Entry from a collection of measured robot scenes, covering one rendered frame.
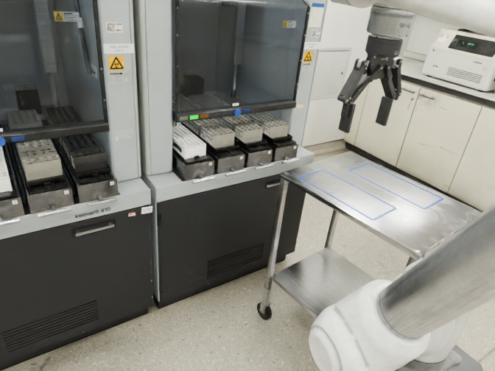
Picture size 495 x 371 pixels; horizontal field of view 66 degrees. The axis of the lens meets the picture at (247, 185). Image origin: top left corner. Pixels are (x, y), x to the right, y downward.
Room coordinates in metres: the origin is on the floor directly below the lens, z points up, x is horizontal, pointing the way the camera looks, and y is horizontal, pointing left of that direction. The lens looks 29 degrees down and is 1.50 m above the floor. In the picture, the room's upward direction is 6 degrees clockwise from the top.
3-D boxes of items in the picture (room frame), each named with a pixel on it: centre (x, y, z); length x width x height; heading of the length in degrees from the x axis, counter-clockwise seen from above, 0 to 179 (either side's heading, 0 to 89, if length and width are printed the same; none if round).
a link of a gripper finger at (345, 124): (0.87, -0.22, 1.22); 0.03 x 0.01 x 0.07; 36
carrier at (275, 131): (1.72, -0.12, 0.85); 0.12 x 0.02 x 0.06; 125
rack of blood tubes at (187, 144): (1.53, 0.31, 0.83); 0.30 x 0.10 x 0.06; 36
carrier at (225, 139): (1.54, 0.13, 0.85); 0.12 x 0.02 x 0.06; 127
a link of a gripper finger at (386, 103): (0.95, -0.33, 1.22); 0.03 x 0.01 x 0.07; 36
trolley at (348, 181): (1.27, -0.50, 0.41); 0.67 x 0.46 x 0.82; 42
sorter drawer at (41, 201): (1.31, 0.84, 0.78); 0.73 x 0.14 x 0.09; 36
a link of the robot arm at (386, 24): (0.91, -0.27, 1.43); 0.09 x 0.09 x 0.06
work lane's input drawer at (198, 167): (1.64, 0.39, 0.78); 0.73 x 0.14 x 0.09; 36
